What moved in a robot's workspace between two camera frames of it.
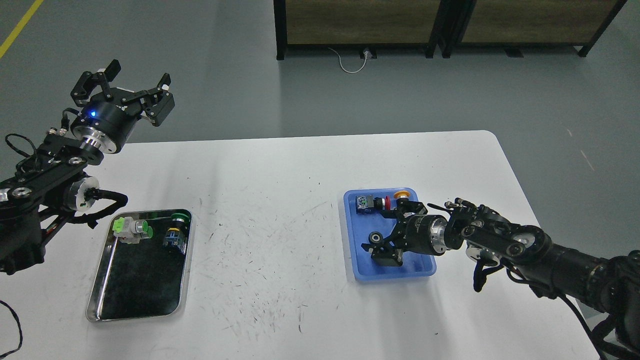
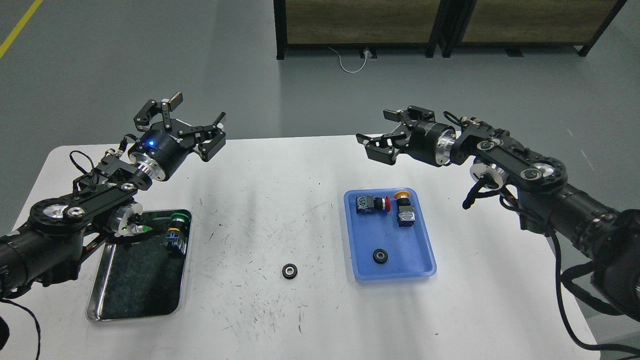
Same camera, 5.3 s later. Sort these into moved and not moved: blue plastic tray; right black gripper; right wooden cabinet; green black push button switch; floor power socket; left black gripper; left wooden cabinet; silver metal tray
Moved: left black gripper; right black gripper
Not moved: blue plastic tray; floor power socket; green black push button switch; left wooden cabinet; silver metal tray; right wooden cabinet
